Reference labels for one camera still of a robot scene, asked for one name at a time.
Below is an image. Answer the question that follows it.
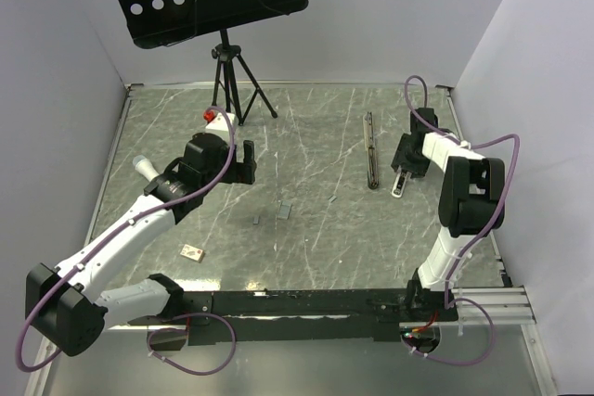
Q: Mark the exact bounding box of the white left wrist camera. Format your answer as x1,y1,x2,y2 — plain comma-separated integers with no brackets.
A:
203,110,229,139

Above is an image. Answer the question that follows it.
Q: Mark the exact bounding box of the white cylinder tube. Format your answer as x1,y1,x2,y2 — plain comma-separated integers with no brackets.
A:
132,155,160,182

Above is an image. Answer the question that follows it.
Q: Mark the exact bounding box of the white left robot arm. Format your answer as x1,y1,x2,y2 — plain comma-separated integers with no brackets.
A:
25,133,257,356

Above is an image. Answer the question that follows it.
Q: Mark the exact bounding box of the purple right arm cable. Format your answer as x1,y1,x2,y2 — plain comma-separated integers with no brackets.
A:
402,73,521,365

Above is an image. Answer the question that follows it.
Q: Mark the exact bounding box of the aluminium rail frame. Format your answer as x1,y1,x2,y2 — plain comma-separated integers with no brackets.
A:
44,83,537,332

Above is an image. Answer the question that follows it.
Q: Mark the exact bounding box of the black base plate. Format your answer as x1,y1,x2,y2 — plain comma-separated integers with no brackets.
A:
130,288,458,346

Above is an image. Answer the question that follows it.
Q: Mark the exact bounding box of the small staple box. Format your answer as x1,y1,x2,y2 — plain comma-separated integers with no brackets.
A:
180,244,204,262

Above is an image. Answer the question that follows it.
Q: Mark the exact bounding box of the beige stapler top part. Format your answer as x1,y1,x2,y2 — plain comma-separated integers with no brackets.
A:
391,169,411,198

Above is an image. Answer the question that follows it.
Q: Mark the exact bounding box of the grey staple tray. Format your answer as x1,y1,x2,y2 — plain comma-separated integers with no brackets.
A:
277,200,292,220

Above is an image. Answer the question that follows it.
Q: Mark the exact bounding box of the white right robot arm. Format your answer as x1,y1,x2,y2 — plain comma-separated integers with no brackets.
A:
391,108,506,320

